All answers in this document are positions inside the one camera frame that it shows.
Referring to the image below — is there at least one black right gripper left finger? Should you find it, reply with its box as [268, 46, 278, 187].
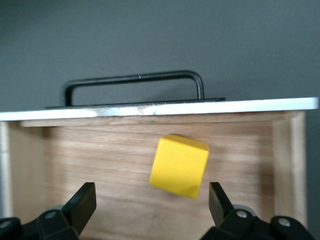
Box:
[0, 181, 98, 240]

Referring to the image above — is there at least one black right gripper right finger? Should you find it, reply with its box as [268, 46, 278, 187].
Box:
[201, 181, 316, 240]

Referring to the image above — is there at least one white-front drawer with black handle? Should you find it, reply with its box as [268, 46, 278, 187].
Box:
[0, 69, 320, 240]

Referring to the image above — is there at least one yellow cube block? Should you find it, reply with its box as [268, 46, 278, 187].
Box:
[149, 133, 210, 200]

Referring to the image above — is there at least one dark gray table cover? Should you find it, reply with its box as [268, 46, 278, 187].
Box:
[0, 0, 320, 240]

